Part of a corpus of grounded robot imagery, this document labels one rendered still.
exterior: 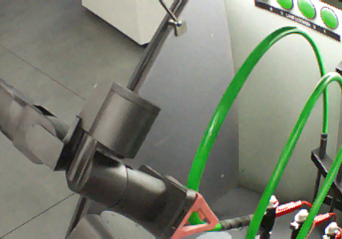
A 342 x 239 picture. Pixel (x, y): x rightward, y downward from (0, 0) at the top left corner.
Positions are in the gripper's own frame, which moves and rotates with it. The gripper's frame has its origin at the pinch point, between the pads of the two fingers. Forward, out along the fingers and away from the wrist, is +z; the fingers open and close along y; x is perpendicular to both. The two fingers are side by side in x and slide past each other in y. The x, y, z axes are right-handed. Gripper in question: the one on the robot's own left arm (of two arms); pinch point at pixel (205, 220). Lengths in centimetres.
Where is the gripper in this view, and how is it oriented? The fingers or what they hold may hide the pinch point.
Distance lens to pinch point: 70.9
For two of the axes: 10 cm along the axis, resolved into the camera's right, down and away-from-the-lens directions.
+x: -4.7, 8.8, 0.0
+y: -5.0, -2.6, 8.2
